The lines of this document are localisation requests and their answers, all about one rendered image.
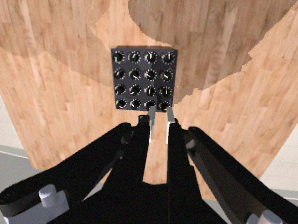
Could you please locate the black knob box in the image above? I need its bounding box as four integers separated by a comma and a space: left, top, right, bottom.
111, 48, 178, 113

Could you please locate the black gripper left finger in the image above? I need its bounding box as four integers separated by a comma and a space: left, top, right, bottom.
0, 106, 156, 224

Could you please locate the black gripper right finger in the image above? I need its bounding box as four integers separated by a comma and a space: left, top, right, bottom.
166, 107, 298, 224

